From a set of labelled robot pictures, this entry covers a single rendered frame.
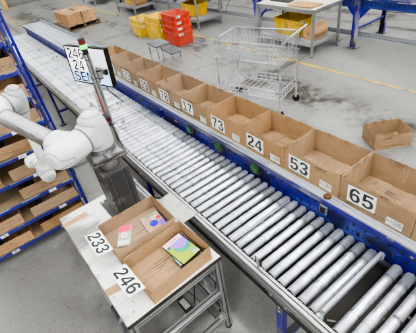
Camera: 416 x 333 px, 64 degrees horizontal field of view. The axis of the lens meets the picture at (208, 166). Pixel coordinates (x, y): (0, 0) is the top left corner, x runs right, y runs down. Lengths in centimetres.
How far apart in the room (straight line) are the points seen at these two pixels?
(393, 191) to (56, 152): 182
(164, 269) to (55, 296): 139
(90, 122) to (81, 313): 154
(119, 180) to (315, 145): 129
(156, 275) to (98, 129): 85
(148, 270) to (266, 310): 100
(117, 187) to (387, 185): 159
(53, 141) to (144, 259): 80
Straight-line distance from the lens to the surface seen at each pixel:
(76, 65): 306
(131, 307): 184
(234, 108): 280
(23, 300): 323
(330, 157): 229
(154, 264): 194
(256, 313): 256
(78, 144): 190
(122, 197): 222
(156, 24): 822
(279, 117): 246
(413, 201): 209
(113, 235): 217
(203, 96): 307
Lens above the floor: 225
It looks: 37 degrees down
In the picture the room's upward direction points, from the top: 10 degrees counter-clockwise
